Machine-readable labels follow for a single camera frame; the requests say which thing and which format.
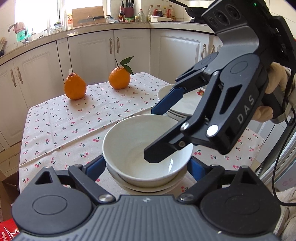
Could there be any large white fruit plate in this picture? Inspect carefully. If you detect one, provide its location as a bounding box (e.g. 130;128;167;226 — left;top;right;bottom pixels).
166;112;184;121

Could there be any white deep plate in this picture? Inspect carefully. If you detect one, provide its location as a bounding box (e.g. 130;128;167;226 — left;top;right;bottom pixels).
166;110;191;118
169;88;205;116

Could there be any black wok pan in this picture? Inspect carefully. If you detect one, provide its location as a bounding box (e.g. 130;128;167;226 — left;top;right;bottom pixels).
169;0;207;24

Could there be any white floral bowl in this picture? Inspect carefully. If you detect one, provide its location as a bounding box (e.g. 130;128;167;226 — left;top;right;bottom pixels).
102;114;193;184
106;165;187;194

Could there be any wooden cutting board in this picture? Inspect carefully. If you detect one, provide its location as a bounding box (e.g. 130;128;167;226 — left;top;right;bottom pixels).
72;6;106;28

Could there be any red printed carton box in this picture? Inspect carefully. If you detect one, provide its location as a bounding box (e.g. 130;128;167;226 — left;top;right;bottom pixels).
0;218;20;241

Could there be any red knife block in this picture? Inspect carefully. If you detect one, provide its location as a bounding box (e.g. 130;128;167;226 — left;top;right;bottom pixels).
121;0;134;22

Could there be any gloved right hand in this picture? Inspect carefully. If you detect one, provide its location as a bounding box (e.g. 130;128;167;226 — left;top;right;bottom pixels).
252;62;290;123

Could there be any brown cardboard box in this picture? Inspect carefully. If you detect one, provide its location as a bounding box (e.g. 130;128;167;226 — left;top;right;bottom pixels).
0;171;20;222

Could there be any cherry print tablecloth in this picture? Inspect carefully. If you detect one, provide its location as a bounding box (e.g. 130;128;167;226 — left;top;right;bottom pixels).
18;72;265;194

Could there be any orange with green leaf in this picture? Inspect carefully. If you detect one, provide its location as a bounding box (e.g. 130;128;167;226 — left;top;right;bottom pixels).
108;56;134;90

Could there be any bumpy orange without leaf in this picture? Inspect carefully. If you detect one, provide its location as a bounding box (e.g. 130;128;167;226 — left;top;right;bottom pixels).
64;72;87;100

